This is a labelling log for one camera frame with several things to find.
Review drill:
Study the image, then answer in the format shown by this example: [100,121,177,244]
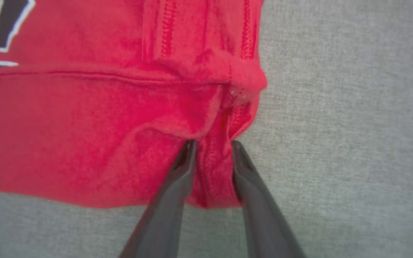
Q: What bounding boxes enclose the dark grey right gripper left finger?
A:
[120,140,197,258]

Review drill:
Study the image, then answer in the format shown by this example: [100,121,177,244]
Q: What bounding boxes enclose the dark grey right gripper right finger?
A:
[231,140,305,258]

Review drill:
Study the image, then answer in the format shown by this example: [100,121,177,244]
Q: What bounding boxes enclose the red and white jersey shirt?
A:
[0,0,269,210]

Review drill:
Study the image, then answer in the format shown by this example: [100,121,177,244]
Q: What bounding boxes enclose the grey fabric sofa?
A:
[0,0,413,258]

